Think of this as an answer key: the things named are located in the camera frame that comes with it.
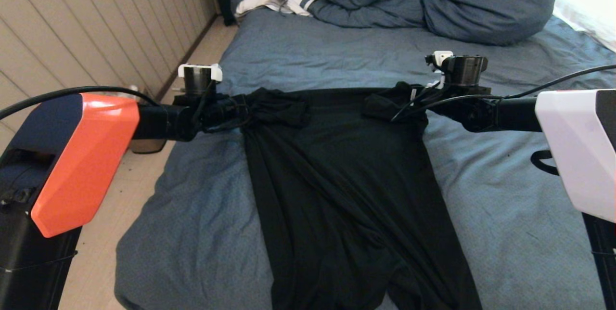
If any black moon print T-shirt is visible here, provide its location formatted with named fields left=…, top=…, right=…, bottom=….
left=239, top=83, right=483, bottom=310

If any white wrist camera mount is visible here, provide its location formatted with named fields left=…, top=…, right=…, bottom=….
left=425, top=51, right=454, bottom=90
left=178, top=64, right=223, bottom=82

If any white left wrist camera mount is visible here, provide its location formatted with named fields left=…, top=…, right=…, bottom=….
left=178, top=64, right=223, bottom=82

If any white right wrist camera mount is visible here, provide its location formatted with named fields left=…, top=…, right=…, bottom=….
left=425, top=51, right=454, bottom=90

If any blue bed sheet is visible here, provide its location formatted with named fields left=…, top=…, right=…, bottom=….
left=115, top=8, right=616, bottom=310

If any white pillow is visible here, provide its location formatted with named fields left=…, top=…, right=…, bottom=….
left=552, top=0, right=616, bottom=54

